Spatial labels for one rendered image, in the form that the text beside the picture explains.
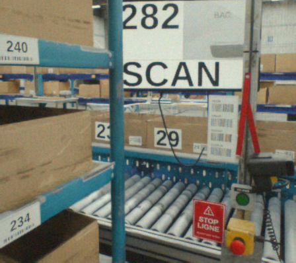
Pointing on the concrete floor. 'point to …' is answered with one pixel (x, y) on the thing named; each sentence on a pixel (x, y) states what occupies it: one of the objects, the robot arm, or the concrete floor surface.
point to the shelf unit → (53, 206)
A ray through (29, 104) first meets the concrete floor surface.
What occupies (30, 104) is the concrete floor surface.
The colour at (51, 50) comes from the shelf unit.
